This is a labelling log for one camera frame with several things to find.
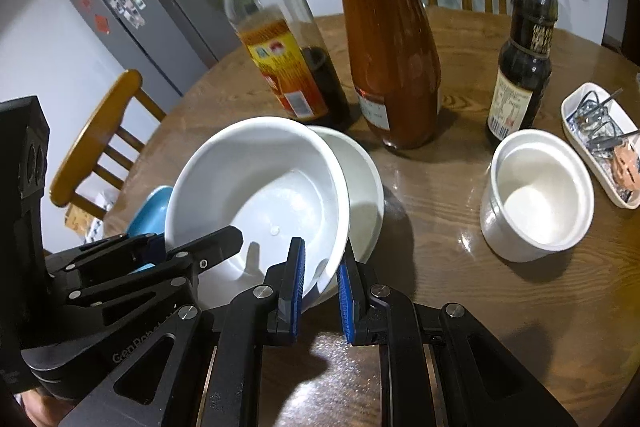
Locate small dark sauce bottle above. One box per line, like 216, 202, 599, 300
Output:
484, 0, 560, 144

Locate plain white bowl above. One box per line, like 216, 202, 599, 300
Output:
305, 126, 385, 266

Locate white straight-sided cup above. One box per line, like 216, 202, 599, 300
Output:
479, 130, 596, 263

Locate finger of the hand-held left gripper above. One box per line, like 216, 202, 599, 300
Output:
45, 232, 167, 280
65, 226, 245, 308

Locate metal wire clips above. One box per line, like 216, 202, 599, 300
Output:
572, 89, 627, 152

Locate red sauce jar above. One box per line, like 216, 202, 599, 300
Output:
321, 0, 444, 150

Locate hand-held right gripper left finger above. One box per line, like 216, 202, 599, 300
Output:
60, 237, 307, 427

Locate boxes on floor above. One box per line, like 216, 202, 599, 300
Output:
63, 189, 122, 244

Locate soy sauce bottle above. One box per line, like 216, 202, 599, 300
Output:
192, 0, 351, 133

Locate ribbed white bowl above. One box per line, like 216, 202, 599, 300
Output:
164, 116, 350, 309

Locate blue plate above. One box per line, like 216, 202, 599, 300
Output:
123, 185, 175, 276

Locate pink round item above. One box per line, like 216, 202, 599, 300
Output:
612, 144, 640, 194

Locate person's left hand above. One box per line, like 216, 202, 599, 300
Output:
19, 393, 76, 427

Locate small white tray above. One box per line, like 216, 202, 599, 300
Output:
560, 82, 640, 210

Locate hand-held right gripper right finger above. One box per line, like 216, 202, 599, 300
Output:
336, 247, 576, 427

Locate grey refrigerator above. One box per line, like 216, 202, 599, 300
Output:
63, 0, 227, 98

